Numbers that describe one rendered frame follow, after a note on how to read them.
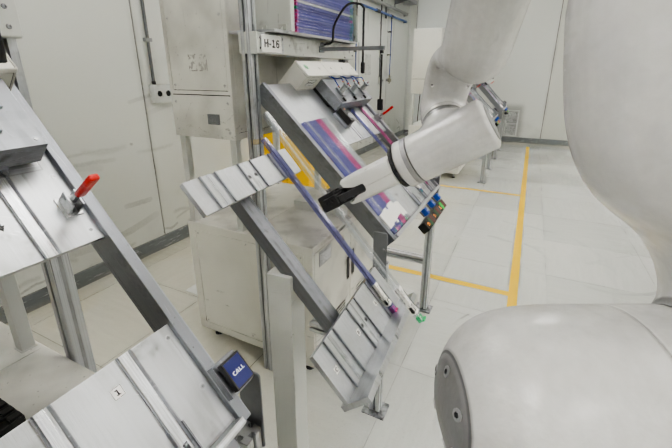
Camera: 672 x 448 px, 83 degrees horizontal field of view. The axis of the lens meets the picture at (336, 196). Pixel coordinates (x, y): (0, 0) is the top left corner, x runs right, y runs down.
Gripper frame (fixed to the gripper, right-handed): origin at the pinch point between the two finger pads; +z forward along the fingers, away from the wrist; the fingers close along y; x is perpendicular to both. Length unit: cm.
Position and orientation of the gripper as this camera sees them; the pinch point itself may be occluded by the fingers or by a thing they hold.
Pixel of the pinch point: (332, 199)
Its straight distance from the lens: 73.8
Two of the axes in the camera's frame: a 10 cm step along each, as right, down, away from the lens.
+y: -4.0, 2.8, -8.7
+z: -7.8, 3.9, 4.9
